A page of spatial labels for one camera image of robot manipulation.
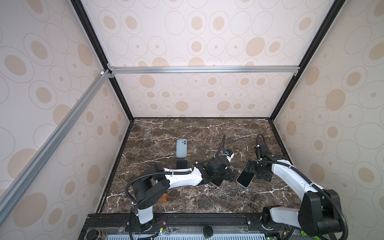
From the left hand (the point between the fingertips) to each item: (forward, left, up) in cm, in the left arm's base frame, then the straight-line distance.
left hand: (236, 168), depth 80 cm
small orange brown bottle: (-13, +39, -9) cm, 42 cm away
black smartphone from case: (+8, +31, -11) cm, 34 cm away
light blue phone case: (+21, +32, -14) cm, 40 cm away
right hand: (+2, -12, -8) cm, 15 cm away
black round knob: (-28, +17, -1) cm, 33 cm away
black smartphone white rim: (-3, -6, -8) cm, 10 cm away
